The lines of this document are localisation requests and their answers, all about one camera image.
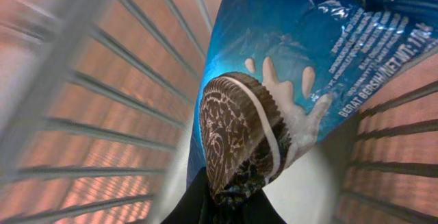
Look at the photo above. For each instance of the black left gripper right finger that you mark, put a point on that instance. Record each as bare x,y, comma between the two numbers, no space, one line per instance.
257,209

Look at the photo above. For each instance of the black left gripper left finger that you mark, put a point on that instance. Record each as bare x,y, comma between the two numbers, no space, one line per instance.
196,205

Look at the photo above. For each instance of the blue Oreo cookie pack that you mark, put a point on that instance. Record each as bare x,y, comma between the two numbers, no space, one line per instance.
283,74

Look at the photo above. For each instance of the dark grey plastic basket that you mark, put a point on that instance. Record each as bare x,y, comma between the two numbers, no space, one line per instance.
98,101

